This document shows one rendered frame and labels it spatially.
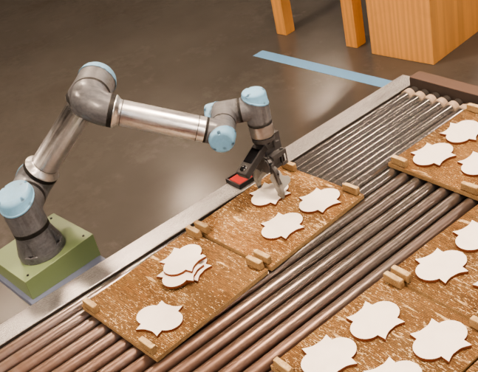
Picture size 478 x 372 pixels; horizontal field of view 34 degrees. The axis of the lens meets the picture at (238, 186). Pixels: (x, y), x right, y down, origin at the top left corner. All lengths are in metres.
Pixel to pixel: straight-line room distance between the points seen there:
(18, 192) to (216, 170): 2.23
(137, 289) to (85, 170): 2.72
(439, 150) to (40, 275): 1.31
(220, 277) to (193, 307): 0.13
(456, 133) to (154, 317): 1.17
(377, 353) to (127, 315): 0.70
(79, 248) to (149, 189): 2.04
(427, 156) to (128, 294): 1.03
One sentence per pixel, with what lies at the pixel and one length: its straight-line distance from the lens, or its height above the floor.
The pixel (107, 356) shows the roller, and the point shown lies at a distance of 2.10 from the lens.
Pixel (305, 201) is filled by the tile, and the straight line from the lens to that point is 2.39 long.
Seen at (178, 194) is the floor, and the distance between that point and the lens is 4.37.
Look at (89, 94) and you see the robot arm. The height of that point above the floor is 1.44.
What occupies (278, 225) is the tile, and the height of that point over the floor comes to 0.95.
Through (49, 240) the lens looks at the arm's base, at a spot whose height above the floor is 1.00.
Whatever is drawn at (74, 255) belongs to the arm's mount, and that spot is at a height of 0.92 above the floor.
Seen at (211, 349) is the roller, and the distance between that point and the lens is 2.02.
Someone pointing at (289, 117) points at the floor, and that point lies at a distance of 4.88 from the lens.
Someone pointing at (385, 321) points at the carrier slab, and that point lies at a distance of 1.95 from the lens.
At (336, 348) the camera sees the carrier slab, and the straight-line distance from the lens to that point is 1.90.
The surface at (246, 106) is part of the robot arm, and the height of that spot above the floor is 1.26.
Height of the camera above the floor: 2.29
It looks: 32 degrees down
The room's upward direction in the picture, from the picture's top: 14 degrees counter-clockwise
